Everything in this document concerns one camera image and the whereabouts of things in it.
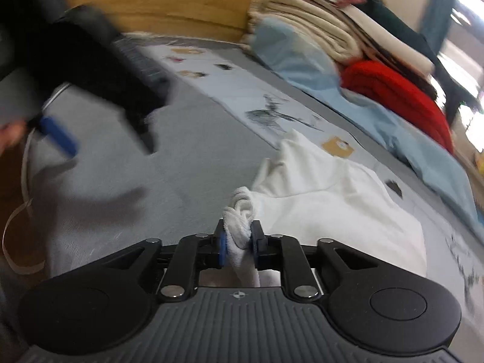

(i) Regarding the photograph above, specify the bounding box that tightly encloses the person's left hand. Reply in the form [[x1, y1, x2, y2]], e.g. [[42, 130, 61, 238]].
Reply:
[[0, 120, 29, 154]]

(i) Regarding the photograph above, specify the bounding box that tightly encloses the light blue blanket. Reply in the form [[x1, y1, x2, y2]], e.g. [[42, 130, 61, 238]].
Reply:
[[242, 17, 484, 233]]

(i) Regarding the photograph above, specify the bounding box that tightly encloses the white folded cloth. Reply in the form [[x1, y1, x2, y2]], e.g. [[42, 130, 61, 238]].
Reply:
[[338, 5, 436, 76]]

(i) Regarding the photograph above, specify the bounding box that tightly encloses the white small garment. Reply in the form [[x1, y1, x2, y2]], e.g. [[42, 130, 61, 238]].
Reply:
[[222, 129, 428, 288]]

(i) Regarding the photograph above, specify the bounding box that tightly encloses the red folded blanket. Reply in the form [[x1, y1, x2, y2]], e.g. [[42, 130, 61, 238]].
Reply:
[[340, 60, 455, 154]]

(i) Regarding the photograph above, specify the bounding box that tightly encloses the beige folded blanket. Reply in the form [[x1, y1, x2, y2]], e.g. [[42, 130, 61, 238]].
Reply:
[[241, 0, 365, 65]]

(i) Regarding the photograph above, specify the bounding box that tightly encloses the white printed t-shirt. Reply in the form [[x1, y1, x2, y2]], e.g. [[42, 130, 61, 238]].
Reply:
[[125, 34, 484, 320]]

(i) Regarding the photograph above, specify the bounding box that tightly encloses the grey bed cover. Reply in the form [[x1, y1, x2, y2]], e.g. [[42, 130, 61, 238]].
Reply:
[[23, 32, 484, 322]]

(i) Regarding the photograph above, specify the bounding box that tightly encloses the dark green cloth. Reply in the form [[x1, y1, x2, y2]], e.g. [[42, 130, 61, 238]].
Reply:
[[362, 0, 478, 116]]

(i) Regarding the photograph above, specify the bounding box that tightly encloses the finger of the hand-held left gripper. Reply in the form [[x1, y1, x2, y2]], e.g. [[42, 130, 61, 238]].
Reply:
[[38, 114, 81, 156], [120, 100, 167, 156]]

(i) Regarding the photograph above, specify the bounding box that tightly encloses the teal curtain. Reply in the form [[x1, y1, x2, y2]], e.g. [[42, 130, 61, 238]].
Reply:
[[419, 0, 459, 48]]

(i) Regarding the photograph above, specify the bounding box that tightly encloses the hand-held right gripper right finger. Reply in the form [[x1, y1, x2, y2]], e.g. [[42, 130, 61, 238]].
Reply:
[[251, 220, 364, 301]]

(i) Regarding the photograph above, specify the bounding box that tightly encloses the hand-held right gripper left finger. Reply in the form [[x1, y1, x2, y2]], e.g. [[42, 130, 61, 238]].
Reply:
[[104, 219, 229, 303]]

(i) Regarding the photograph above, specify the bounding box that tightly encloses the white cable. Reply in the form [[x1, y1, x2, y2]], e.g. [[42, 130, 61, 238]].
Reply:
[[2, 81, 72, 276]]

